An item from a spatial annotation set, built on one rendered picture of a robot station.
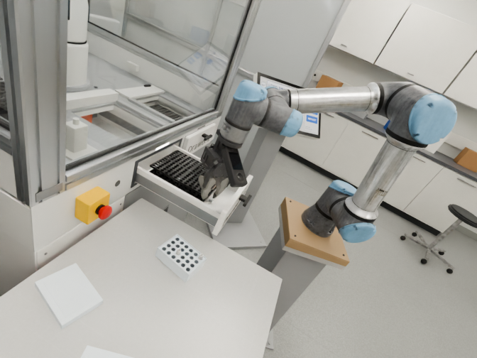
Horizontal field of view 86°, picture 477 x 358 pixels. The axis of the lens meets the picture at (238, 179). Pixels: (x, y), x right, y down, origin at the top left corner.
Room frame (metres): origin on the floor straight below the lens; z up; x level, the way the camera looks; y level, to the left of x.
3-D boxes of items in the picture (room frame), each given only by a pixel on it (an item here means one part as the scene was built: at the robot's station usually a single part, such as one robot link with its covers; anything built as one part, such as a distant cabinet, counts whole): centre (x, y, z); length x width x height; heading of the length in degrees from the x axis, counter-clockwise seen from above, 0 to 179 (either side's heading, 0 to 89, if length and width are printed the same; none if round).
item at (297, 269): (0.96, -0.40, 0.38); 0.30 x 0.30 x 0.76; 8
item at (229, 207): (0.76, -0.02, 0.87); 0.29 x 0.02 x 0.11; 172
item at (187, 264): (0.52, 0.06, 0.78); 0.12 x 0.08 x 0.04; 71
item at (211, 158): (0.66, 0.07, 1.08); 0.09 x 0.08 x 0.12; 46
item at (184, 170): (0.79, 0.18, 0.87); 0.22 x 0.18 x 0.06; 82
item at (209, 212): (0.79, 0.19, 0.86); 0.40 x 0.26 x 0.06; 82
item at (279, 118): (0.71, -0.03, 1.23); 0.11 x 0.11 x 0.08; 17
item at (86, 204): (0.48, 0.32, 0.88); 0.07 x 0.05 x 0.07; 172
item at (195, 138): (1.12, 0.25, 0.87); 0.29 x 0.02 x 0.11; 172
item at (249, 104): (0.66, 0.06, 1.24); 0.09 x 0.08 x 0.11; 108
